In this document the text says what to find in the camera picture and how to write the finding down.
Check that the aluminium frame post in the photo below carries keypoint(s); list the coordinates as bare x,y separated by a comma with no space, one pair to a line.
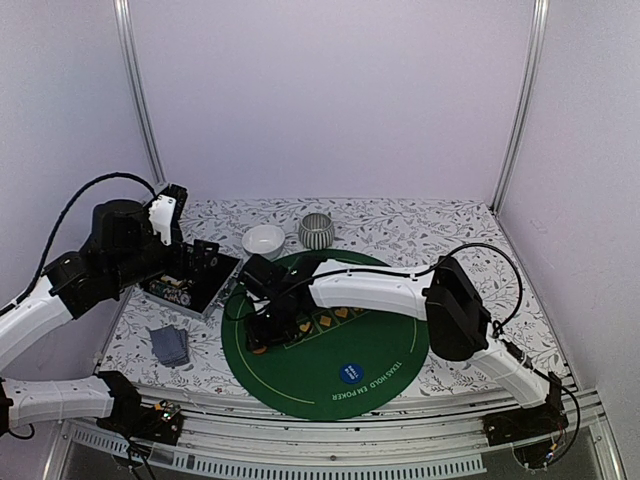
532,60
125,29

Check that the aluminium poker chip case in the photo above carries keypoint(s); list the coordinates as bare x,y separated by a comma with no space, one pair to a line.
206,292

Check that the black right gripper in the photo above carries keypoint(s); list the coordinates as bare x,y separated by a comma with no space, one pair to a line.
258,337

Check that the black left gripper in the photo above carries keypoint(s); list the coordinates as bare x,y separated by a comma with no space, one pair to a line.
197,263

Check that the grey playing card deck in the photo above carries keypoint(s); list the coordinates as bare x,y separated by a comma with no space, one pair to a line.
170,346

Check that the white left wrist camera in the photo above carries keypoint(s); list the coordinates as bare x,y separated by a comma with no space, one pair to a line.
161,213

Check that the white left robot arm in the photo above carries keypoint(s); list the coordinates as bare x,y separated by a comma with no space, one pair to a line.
130,243

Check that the boxed card deck in case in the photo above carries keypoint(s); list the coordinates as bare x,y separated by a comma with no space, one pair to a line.
173,282

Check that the left aluminium frame post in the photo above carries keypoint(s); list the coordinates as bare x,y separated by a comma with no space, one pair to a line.
125,29

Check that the white ceramic bowl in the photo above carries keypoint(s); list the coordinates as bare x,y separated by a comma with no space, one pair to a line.
265,240

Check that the striped grey ceramic cup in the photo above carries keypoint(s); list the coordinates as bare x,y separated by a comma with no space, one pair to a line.
316,231

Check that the blue small blind button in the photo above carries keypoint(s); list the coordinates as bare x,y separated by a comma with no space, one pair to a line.
351,373

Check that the round green poker mat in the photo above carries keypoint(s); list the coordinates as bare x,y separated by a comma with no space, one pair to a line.
301,379

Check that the floral white tablecloth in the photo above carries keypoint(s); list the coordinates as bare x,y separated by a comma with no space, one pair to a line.
399,232

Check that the right aluminium frame post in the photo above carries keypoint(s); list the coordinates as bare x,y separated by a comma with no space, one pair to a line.
532,60

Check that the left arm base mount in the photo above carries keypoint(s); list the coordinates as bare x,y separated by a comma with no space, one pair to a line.
161,422

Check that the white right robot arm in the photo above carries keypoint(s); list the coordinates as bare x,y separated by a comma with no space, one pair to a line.
460,328

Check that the poker chip row lower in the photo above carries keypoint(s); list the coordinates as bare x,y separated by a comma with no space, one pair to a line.
169,293

